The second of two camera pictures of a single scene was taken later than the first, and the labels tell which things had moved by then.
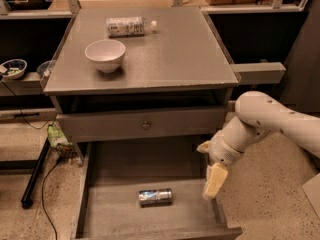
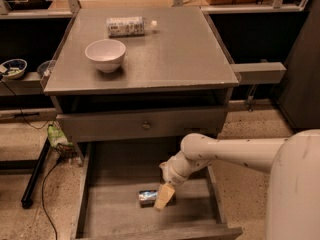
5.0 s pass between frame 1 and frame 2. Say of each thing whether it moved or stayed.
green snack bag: stayed
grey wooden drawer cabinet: stayed
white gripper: moved
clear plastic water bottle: stayed
